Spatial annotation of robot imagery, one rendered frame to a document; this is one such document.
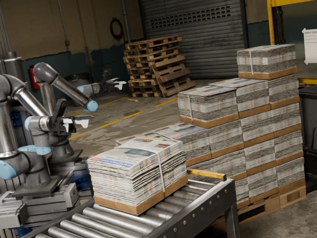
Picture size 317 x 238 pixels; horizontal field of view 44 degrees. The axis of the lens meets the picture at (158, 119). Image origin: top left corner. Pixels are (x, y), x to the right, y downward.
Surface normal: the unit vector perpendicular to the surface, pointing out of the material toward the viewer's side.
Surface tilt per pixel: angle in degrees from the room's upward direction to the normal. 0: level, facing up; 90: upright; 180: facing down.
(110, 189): 90
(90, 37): 90
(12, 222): 90
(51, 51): 90
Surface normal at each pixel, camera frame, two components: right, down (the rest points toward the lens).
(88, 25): 0.74, 0.04
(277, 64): 0.44, 0.14
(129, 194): -0.64, 0.27
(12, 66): -0.06, 0.24
